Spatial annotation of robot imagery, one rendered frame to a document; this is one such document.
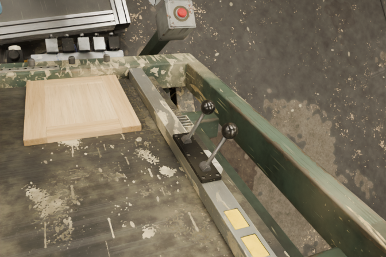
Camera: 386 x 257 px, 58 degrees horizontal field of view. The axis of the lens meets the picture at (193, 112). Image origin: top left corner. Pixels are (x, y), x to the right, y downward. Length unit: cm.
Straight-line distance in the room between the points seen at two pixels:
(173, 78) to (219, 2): 134
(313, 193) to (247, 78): 185
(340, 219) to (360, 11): 282
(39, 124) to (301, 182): 71
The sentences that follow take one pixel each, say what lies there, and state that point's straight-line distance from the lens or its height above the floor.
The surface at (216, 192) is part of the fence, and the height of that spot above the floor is 154.
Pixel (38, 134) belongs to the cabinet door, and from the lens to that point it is 102.
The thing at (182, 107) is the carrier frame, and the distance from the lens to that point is 153.
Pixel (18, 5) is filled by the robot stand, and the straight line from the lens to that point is 219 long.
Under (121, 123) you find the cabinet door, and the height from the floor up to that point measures 121.
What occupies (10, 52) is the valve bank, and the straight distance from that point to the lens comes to 151.
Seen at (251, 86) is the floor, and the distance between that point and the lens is 262.
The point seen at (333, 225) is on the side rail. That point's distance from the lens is 83.
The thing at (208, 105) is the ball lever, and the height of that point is 145.
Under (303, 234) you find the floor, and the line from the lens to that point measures 285.
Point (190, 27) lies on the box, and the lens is 148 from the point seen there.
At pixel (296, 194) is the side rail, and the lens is 90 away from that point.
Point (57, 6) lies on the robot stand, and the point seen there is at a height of 21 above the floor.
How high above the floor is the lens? 223
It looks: 69 degrees down
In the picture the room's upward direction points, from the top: 71 degrees clockwise
